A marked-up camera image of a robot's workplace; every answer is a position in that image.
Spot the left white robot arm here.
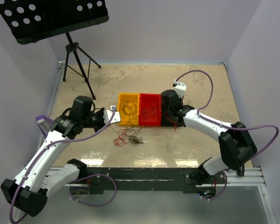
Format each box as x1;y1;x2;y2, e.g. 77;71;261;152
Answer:
0;96;107;217

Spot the black perforated music stand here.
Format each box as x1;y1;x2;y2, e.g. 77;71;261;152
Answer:
0;0;110;100

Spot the purple plastic holder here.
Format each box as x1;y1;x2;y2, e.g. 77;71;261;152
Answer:
35;115;53;138

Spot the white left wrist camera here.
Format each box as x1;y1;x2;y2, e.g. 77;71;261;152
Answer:
103;105;121;124

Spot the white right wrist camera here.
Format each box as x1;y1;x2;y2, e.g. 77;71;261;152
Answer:
173;79;187;98

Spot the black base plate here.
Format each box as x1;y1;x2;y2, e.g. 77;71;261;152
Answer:
71;167;226;194

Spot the black plastic bin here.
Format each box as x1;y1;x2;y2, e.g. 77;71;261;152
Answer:
161;93;184;126

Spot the red plastic bin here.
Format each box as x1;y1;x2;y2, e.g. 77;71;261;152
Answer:
139;93;161;126

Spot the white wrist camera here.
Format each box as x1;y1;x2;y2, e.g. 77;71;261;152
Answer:
103;105;121;124
173;79;187;98

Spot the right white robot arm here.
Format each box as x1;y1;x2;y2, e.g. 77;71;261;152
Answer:
161;90;257;185

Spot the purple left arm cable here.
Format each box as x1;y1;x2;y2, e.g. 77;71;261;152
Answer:
8;109;117;224

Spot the yellow plastic bin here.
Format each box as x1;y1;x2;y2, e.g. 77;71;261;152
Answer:
118;93;140;126

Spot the red wire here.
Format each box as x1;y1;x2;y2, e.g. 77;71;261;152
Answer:
113;127;131;147
162;102;185;131

